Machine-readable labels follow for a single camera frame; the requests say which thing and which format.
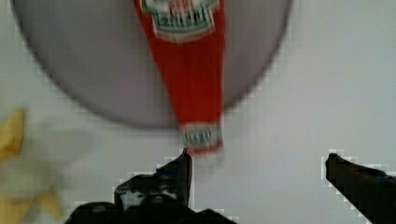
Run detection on red plush ketchup bottle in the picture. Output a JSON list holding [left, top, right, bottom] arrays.
[[132, 0, 225, 166]]

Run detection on yellow plush peeled banana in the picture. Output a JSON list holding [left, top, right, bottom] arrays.
[[1, 108, 65, 224]]

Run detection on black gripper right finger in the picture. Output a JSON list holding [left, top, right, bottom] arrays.
[[325, 153, 396, 224]]

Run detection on grey round plate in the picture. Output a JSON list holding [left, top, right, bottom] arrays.
[[8, 0, 294, 129]]

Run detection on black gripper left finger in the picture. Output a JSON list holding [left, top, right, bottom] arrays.
[[64, 152, 237, 224]]

